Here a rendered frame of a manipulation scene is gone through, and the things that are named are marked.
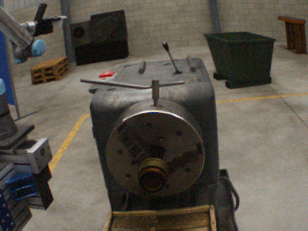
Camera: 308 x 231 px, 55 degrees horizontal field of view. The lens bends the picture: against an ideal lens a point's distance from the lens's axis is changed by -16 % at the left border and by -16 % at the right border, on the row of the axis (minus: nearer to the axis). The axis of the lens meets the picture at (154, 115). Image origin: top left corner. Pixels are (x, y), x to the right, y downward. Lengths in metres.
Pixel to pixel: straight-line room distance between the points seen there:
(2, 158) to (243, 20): 10.33
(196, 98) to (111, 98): 0.30
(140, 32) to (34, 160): 9.92
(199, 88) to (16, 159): 0.74
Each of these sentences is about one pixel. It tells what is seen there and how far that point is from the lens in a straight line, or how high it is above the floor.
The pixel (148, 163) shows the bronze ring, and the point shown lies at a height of 1.12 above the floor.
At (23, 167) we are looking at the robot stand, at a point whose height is 1.05.
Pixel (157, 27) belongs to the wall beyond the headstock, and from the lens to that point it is 10.96.
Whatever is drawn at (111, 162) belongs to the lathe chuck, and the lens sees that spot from 1.13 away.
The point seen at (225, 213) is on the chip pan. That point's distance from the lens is 1.71.
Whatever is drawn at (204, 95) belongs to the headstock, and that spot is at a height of 1.22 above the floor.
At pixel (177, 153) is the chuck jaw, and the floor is 1.11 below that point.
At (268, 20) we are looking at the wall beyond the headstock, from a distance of 11.40.
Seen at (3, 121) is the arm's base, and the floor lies 1.23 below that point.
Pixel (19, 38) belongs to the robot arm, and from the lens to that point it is 1.40.
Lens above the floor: 1.56
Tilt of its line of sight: 19 degrees down
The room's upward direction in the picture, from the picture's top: 7 degrees counter-clockwise
